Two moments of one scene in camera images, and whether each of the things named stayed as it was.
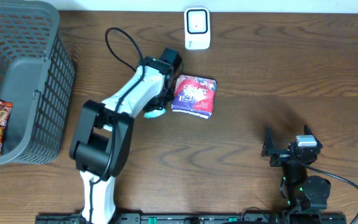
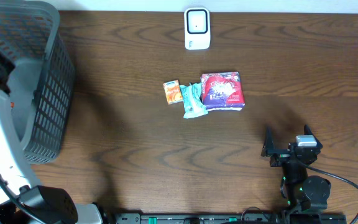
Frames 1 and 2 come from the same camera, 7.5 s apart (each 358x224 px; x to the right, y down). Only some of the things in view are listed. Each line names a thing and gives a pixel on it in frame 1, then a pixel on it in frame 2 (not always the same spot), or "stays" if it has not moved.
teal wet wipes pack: x=154 y=113 → x=192 y=100
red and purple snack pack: x=194 y=96 → x=222 y=91
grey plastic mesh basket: x=23 y=60 stays
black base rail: x=201 y=218 stays
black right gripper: x=284 y=154 stays
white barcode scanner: x=197 y=28 stays
